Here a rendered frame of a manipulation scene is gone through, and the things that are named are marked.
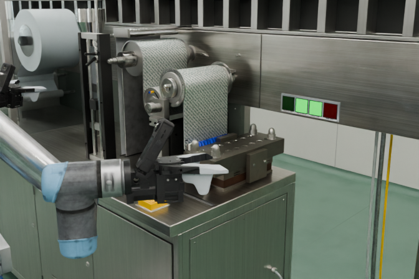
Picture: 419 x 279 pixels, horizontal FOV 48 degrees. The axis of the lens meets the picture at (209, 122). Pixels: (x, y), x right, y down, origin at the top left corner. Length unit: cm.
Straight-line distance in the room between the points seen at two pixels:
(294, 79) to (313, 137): 287
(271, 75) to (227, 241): 65
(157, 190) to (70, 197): 16
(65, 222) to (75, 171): 10
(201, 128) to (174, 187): 88
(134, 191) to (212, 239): 71
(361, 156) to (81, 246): 364
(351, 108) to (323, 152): 294
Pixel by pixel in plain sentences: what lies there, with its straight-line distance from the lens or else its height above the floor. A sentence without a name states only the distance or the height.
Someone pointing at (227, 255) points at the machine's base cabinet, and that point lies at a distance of 171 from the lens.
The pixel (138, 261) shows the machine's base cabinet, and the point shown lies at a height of 68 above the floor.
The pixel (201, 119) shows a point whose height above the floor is 112.
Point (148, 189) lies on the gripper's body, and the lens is 95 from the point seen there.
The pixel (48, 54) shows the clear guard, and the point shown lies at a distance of 256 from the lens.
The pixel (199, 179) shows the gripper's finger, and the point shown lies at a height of 122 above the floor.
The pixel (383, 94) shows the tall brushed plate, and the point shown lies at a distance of 161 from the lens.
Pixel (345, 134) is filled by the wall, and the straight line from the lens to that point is 443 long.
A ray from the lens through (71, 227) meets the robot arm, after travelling 96.
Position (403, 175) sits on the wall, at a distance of 428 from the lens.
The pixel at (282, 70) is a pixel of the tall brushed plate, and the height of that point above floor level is 131.
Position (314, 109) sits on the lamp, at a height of 118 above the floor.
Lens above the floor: 155
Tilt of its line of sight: 14 degrees down
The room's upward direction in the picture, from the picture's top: straight up
